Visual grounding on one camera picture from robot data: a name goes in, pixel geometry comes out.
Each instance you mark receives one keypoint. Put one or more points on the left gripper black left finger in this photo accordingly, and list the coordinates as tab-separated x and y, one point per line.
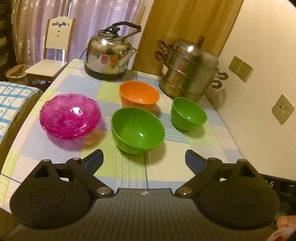
56	195

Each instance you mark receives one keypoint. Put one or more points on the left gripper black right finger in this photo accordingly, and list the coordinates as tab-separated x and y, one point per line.
233	195

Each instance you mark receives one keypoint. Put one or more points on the small green plastic bowl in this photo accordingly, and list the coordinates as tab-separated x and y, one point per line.
187	115

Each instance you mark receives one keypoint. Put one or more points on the large green plastic bowl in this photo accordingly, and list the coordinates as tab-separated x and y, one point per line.
136	131

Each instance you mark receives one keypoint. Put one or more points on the orange plastic bowl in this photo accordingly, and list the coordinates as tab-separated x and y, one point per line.
138	94

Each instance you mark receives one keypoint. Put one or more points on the person's hand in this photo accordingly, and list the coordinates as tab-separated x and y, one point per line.
285	221

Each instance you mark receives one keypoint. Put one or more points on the pink glass plate stack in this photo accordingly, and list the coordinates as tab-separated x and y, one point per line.
69	116

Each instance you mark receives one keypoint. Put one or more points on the blue white checkered cloth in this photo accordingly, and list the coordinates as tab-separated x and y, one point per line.
13	97

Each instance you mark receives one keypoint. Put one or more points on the checkered plaid tablecloth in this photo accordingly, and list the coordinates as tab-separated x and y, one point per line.
162	167

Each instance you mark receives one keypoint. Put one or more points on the wicker basket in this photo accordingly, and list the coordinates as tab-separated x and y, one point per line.
17	74

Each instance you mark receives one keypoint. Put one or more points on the stainless steel steamer pot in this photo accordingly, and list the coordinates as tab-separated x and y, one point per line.
188	70

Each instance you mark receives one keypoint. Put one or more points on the dark metal shelf rack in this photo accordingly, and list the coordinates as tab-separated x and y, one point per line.
7	53

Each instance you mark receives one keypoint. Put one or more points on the stainless steel kettle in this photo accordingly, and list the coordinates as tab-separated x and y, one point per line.
108	53

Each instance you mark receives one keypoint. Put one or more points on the pink sheer curtain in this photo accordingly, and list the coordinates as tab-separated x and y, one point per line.
29	22

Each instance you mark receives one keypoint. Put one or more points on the single wall socket plate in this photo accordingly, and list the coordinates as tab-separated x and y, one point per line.
282	109

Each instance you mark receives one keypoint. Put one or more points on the double wall socket plate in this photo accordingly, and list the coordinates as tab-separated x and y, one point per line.
241	68

